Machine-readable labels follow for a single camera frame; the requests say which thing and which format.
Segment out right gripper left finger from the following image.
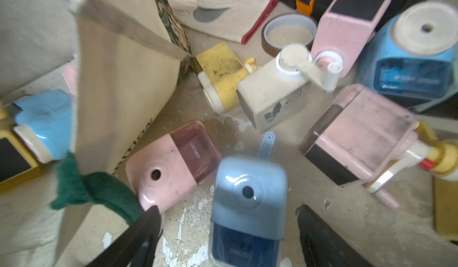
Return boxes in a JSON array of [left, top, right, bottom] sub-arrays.
[[88, 206, 162, 267]]

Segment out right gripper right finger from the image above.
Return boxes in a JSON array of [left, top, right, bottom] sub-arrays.
[[297, 204, 373, 267]]

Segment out blue electric pencil sharpener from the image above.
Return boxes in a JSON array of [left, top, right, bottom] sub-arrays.
[[208, 157, 287, 267]]

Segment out pink electric pencil sharpener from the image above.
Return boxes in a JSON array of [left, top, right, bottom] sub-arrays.
[[125, 121, 223, 213]]

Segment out white pencil sharpener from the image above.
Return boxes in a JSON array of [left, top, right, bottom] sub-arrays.
[[236, 43, 344, 133]]

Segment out cream tote bag green handles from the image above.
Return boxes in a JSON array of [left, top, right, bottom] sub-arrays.
[[1, 0, 192, 267]]

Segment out small yellow sharpener in bag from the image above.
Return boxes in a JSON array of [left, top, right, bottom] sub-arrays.
[[1, 105, 42, 193]]

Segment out blue sharpener in bag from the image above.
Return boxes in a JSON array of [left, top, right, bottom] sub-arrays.
[[13, 89, 72, 164]]

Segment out brown tape roll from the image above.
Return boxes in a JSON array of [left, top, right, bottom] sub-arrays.
[[261, 13, 318, 57]]

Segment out cream work glove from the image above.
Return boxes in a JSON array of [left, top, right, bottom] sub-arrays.
[[168, 0, 279, 45]]

